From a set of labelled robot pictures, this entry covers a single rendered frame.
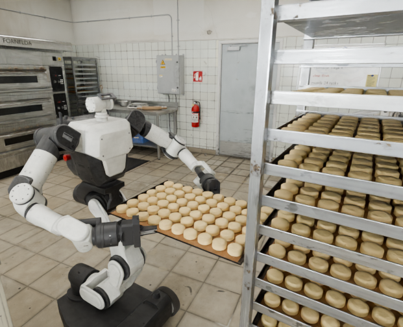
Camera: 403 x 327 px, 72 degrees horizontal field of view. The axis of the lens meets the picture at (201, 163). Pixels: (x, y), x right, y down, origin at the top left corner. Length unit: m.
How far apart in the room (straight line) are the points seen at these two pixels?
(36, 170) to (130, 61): 5.17
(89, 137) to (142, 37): 4.88
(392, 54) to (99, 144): 1.07
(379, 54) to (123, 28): 5.90
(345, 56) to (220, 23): 4.71
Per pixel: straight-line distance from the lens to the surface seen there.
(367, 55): 0.67
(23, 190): 1.16
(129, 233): 1.04
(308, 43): 1.11
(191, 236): 0.99
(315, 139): 0.69
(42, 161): 1.22
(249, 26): 5.15
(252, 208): 0.76
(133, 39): 6.19
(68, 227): 1.05
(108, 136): 1.32
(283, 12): 0.71
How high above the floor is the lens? 1.56
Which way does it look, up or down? 18 degrees down
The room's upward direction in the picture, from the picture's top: 1 degrees clockwise
